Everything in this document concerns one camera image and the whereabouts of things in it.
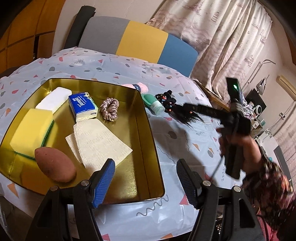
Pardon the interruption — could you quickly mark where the patterned sleeve forearm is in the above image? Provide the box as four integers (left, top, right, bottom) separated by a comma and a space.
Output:
242, 160, 295, 240

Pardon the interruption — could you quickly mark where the gold metal tray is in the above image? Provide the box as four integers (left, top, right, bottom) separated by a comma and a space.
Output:
1, 78, 165, 204

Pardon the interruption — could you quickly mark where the pink rolled towel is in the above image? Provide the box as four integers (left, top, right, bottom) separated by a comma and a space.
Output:
123, 82, 149, 94

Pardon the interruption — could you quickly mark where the white sponge block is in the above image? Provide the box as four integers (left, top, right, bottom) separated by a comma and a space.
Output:
35, 87, 72, 114

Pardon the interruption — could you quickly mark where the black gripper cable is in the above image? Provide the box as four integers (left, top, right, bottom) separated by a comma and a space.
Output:
207, 155, 226, 183

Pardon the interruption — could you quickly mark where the pink satin scrunchie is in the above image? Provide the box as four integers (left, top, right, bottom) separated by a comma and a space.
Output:
100, 97, 119, 122

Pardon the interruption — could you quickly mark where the person's right hand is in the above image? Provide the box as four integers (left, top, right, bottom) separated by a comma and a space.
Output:
216, 128, 263, 175

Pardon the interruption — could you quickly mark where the grey yellow blue chair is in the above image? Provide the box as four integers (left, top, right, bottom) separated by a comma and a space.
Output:
64, 6, 198, 77

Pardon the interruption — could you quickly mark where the beige cloth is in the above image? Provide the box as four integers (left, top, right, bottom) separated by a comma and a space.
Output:
65, 118, 132, 174

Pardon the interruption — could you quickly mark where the brown makeup sponge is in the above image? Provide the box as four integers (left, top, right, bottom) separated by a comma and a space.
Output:
35, 147, 76, 183

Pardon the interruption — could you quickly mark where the blue tissue pack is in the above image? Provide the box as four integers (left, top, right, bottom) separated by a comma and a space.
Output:
68, 92, 98, 122

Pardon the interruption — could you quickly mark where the yellow green sponge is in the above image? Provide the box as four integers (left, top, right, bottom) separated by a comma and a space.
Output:
10, 108, 54, 159

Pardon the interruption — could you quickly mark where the black braided hair extension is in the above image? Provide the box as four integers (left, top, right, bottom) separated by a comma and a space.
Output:
154, 89, 205, 128

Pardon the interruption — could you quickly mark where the green silicone travel bottle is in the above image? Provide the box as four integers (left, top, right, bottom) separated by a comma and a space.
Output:
141, 93, 165, 115

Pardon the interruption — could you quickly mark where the wooden side table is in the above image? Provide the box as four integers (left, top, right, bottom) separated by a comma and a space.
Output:
195, 80, 230, 111

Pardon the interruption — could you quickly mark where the patterned plastic tablecloth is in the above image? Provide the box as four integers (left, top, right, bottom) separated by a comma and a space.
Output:
1, 48, 240, 240

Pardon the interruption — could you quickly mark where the beige patterned curtain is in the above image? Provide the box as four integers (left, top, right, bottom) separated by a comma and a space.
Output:
147, 0, 272, 101

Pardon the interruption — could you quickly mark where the orange wooden cabinet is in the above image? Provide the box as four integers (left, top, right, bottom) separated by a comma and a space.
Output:
1, 1, 65, 75

